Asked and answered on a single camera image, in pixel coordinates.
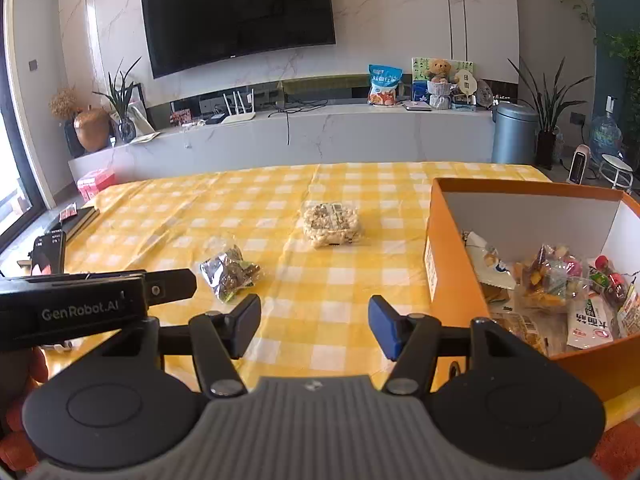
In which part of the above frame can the dark mixed nut packet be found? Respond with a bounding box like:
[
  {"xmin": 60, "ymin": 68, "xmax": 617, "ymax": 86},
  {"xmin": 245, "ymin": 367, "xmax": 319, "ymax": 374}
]
[{"xmin": 200, "ymin": 245, "xmax": 263, "ymax": 303}]

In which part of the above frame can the water jug with pump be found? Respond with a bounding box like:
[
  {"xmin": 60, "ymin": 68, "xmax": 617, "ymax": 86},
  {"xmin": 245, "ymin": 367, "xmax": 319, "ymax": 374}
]
[{"xmin": 590, "ymin": 95, "xmax": 623, "ymax": 161}]

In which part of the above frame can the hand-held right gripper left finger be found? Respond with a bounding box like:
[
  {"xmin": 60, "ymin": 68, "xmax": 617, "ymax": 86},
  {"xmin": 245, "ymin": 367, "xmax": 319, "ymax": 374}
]
[{"xmin": 100, "ymin": 294, "xmax": 262, "ymax": 398}]

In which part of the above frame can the black hanging cable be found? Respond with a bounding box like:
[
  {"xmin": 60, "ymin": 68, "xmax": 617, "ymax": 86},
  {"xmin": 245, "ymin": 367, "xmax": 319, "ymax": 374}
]
[{"xmin": 275, "ymin": 102, "xmax": 328, "ymax": 146}]

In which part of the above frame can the red snack packet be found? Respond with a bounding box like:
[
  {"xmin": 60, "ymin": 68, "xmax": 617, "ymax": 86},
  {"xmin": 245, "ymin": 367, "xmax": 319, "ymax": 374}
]
[{"xmin": 587, "ymin": 255, "xmax": 631, "ymax": 306}]

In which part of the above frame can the orange cardboard box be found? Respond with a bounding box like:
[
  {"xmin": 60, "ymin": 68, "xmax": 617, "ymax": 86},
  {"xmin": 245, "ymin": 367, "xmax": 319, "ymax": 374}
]
[{"xmin": 424, "ymin": 177, "xmax": 640, "ymax": 406}]

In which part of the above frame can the white round stand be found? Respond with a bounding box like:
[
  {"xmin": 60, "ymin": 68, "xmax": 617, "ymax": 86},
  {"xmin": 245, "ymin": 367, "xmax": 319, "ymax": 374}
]
[{"xmin": 599, "ymin": 154, "xmax": 633, "ymax": 191}]

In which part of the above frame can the yellow checked tablecloth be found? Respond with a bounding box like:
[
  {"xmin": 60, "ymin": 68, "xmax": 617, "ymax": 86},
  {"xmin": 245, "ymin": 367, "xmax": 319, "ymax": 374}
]
[{"xmin": 42, "ymin": 161, "xmax": 640, "ymax": 426}]

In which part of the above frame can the white and green snack packet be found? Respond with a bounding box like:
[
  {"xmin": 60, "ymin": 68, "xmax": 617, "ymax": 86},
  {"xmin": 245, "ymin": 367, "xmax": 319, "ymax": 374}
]
[{"xmin": 566, "ymin": 292, "xmax": 621, "ymax": 351}]

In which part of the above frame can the black wall television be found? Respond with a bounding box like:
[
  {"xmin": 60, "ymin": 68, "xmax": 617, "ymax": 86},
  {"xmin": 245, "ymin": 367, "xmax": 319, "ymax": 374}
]
[{"xmin": 140, "ymin": 0, "xmax": 337, "ymax": 80}]

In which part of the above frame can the black framed picture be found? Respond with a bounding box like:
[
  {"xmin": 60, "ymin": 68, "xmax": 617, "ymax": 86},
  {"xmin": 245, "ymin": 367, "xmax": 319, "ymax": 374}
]
[{"xmin": 127, "ymin": 82, "xmax": 153, "ymax": 133}]

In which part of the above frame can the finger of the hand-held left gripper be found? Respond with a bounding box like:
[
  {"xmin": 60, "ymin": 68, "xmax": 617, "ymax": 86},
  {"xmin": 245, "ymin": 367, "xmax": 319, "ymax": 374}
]
[{"xmin": 142, "ymin": 268, "xmax": 197, "ymax": 308}]

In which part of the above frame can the white marble television console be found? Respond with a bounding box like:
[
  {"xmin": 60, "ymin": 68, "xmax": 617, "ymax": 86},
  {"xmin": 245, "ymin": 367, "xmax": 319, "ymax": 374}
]
[{"xmin": 67, "ymin": 105, "xmax": 498, "ymax": 193}]

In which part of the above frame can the blue snack bag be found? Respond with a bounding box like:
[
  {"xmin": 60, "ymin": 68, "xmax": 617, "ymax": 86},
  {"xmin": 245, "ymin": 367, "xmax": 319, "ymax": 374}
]
[{"xmin": 368, "ymin": 64, "xmax": 404, "ymax": 107}]

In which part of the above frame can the teddy bear bouquet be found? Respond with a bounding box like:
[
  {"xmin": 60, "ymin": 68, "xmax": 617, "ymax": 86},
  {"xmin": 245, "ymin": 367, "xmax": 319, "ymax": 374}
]
[{"xmin": 427, "ymin": 59, "xmax": 456, "ymax": 110}]

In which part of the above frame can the long leaf potted plant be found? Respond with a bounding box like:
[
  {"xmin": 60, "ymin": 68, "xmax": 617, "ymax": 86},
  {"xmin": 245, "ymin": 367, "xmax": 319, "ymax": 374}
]
[{"xmin": 507, "ymin": 55, "xmax": 593, "ymax": 170}]

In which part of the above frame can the smartphone on stand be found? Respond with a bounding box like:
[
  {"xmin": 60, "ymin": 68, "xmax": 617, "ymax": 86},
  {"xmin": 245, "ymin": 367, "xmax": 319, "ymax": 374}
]
[{"xmin": 32, "ymin": 230, "xmax": 67, "ymax": 276}]

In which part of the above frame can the black notebook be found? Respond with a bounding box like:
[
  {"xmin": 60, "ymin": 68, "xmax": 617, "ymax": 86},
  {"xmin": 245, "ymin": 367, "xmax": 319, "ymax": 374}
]
[{"xmin": 45, "ymin": 206, "xmax": 101, "ymax": 241}]

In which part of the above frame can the silver snack bag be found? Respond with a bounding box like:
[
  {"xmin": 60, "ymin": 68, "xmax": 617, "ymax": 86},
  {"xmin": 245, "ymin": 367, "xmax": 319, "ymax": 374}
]
[{"xmin": 462, "ymin": 230, "xmax": 517, "ymax": 306}]

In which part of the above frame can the clear bag of peanuts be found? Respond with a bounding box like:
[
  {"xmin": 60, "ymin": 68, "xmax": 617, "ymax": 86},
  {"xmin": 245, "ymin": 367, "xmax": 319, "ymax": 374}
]
[{"xmin": 302, "ymin": 201, "xmax": 365, "ymax": 249}]

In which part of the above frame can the pink space heater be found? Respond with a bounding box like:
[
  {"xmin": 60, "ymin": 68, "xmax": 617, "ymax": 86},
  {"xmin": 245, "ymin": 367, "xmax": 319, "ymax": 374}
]
[{"xmin": 567, "ymin": 144, "xmax": 593, "ymax": 185}]

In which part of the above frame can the grey metal trash can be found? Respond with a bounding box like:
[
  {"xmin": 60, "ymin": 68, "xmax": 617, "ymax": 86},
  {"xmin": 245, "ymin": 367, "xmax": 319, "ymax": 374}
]
[{"xmin": 491, "ymin": 101, "xmax": 541, "ymax": 165}]

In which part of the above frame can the white router with antennas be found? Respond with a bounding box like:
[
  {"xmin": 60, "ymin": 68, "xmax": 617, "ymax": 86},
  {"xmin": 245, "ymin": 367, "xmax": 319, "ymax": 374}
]
[{"xmin": 220, "ymin": 89, "xmax": 257, "ymax": 126}]

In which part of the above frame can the pink box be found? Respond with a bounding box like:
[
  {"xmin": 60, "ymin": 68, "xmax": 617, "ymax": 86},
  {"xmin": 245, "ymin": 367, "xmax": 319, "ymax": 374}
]
[{"xmin": 77, "ymin": 169, "xmax": 117, "ymax": 202}]

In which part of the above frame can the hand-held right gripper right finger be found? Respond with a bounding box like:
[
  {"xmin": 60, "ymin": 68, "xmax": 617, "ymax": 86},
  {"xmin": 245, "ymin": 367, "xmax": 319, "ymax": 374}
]
[{"xmin": 368, "ymin": 295, "xmax": 551, "ymax": 396}]

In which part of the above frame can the dried flower bunch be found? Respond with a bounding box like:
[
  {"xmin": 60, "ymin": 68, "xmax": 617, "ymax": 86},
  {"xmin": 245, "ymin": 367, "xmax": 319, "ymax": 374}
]
[{"xmin": 48, "ymin": 86, "xmax": 81, "ymax": 121}]

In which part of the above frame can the pale yellow snack packet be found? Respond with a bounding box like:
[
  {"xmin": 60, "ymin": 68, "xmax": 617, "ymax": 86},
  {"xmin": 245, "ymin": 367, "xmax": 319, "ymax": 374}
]
[{"xmin": 617, "ymin": 285, "xmax": 640, "ymax": 338}]

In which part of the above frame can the green and white painting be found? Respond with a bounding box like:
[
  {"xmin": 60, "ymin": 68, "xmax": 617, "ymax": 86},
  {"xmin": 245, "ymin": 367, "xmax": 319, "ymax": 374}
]
[{"xmin": 411, "ymin": 56, "xmax": 474, "ymax": 83}]

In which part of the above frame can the brown round vase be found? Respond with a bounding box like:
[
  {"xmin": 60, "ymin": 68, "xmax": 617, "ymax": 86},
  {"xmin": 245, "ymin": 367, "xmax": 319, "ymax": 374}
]
[{"xmin": 74, "ymin": 106, "xmax": 111, "ymax": 153}]

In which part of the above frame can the green plant in glass vase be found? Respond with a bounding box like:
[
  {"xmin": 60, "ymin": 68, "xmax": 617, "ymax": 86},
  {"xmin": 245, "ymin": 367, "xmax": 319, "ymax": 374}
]
[{"xmin": 92, "ymin": 57, "xmax": 143, "ymax": 143}]

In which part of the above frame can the bushy green plant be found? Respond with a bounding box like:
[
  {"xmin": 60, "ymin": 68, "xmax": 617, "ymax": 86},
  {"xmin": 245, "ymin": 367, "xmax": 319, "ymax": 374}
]
[{"xmin": 602, "ymin": 30, "xmax": 640, "ymax": 126}]

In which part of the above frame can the clear bag of colourful candies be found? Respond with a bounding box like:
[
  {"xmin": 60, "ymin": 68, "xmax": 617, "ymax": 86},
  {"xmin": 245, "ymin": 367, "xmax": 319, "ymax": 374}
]
[{"xmin": 517, "ymin": 244, "xmax": 586, "ymax": 311}]

